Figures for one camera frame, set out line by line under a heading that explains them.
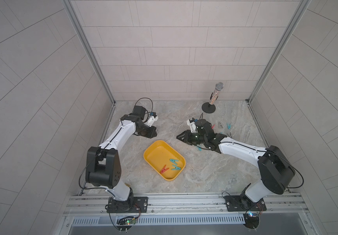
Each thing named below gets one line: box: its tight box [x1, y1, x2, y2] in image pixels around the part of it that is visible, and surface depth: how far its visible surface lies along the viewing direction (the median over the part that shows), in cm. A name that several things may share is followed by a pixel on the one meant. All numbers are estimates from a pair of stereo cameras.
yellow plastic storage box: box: [143, 140, 187, 182], surface depth 86 cm
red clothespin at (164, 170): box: [160, 164, 170, 174], surface depth 83 cm
